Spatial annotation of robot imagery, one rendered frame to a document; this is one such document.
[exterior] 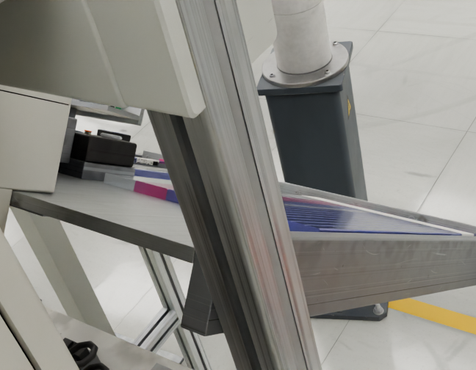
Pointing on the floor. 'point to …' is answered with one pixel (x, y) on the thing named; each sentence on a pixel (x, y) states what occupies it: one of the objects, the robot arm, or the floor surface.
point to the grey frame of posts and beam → (180, 144)
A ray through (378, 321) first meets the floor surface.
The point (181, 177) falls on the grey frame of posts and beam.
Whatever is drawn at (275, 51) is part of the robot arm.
